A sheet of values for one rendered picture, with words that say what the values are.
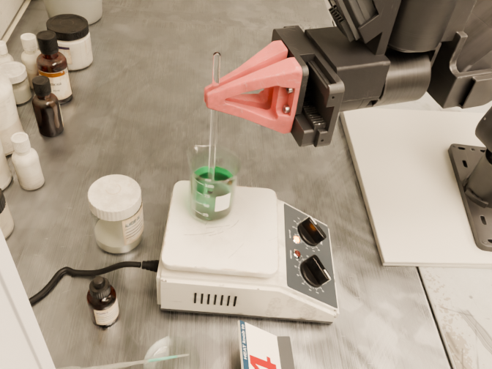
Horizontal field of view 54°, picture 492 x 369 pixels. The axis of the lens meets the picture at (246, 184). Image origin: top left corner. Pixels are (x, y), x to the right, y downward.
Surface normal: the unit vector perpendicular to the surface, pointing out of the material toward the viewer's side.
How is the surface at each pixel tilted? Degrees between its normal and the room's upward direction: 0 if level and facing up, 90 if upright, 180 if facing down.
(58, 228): 0
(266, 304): 90
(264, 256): 0
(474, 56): 46
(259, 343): 40
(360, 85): 89
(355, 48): 2
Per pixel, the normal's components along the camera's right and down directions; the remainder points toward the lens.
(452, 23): 0.32, 0.71
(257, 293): -0.03, 0.71
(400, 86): 0.32, 0.51
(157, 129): 0.11, -0.69
